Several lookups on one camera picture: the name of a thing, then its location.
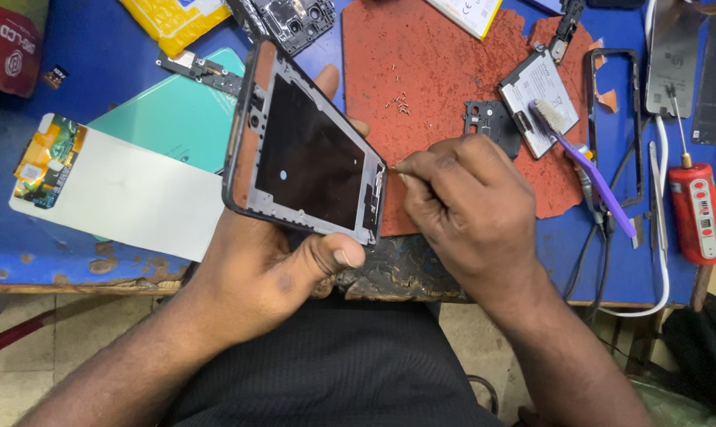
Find black bag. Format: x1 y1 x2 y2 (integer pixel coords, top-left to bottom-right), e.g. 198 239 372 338
660 292 716 417

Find black camera cover plate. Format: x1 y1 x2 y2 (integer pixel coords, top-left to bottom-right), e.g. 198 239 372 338
463 100 522 160

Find black phone inner housing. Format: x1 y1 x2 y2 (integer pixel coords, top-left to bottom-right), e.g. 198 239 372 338
226 0 336 57

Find blue phone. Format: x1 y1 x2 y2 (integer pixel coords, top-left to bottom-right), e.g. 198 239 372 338
523 0 567 16

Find white cable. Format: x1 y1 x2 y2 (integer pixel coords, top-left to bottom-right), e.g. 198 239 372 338
597 0 674 319

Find person's right hand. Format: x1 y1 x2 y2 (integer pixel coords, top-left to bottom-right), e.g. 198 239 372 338
396 133 558 324

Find red pipe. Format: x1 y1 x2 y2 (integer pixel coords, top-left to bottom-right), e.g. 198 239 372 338
0 307 57 363

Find white phone display panel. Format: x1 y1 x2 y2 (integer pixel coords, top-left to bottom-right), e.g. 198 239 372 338
9 113 226 262

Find red electric screwdriver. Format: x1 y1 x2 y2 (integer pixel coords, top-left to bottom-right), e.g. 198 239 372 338
665 83 716 265

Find silver phone back plate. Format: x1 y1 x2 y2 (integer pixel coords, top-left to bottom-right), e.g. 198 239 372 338
645 0 707 119

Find small black circuit board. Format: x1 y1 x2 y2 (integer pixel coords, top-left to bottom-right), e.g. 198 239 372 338
548 0 586 65

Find teal phone back cover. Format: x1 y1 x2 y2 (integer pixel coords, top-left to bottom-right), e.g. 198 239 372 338
87 47 246 176

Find green plastic bag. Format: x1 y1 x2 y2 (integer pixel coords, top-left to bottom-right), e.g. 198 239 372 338
629 378 716 427

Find black phone sub board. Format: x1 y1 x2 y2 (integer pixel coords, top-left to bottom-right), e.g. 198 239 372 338
155 50 244 97

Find person's left hand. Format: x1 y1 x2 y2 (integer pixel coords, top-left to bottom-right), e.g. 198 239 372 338
183 64 372 357

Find red packet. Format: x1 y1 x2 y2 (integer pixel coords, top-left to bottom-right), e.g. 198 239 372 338
0 0 51 99

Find purple toothbrush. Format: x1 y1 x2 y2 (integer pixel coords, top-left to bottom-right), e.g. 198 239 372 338
529 98 639 239

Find person's black trousers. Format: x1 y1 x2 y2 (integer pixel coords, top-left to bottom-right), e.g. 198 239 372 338
161 295 504 427

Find pile of small screws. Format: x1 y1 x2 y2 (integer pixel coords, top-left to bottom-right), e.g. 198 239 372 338
384 59 413 117

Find black phone bezel frame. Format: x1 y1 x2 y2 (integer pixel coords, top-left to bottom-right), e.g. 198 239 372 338
586 48 644 210

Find metal tweezers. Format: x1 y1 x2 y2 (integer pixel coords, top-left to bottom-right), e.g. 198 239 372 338
648 140 671 263

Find yellow padded envelope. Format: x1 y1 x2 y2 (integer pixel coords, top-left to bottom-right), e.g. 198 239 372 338
119 0 232 58

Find small flex connector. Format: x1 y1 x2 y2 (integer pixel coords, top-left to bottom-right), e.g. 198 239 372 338
42 64 70 90

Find red worn work mat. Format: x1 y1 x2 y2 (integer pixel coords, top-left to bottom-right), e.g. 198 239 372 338
341 0 596 237

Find silver phone battery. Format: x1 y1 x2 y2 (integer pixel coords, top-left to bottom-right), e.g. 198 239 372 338
498 46 580 160

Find grey pen tool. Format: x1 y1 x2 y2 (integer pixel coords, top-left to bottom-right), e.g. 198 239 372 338
573 142 609 227

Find black cable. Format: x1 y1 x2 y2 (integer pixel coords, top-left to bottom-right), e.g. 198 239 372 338
562 115 652 324

